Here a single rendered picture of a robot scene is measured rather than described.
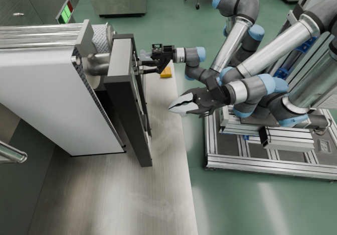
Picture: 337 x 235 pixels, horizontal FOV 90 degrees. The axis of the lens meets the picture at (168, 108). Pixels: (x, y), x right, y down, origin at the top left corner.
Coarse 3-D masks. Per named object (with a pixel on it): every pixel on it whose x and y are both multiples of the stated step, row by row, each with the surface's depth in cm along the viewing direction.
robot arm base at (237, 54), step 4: (240, 48) 126; (236, 52) 131; (240, 52) 126; (244, 52) 124; (248, 52) 122; (252, 52) 122; (236, 56) 130; (240, 56) 128; (244, 56) 125; (248, 56) 124; (240, 60) 128; (244, 60) 126
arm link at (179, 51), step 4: (176, 48) 85; (180, 48) 85; (176, 52) 84; (180, 52) 84; (184, 52) 84; (176, 56) 84; (180, 56) 84; (184, 56) 84; (176, 60) 86; (180, 60) 86
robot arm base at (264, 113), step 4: (256, 108) 96; (260, 108) 95; (264, 108) 94; (252, 112) 100; (256, 112) 97; (260, 112) 96; (264, 112) 96; (268, 112) 96; (256, 116) 99; (260, 116) 98; (264, 116) 98
